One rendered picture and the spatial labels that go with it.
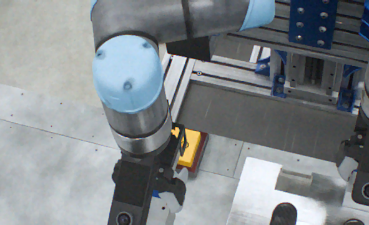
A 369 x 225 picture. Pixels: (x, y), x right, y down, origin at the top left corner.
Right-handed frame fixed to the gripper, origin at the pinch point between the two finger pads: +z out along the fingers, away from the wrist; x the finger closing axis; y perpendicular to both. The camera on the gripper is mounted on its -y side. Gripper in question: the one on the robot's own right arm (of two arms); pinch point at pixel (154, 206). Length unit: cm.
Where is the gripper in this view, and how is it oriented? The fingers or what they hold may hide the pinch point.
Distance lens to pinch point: 114.1
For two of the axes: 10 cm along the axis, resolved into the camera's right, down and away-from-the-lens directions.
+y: 3.0, -8.4, 4.5
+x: -9.5, -2.2, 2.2
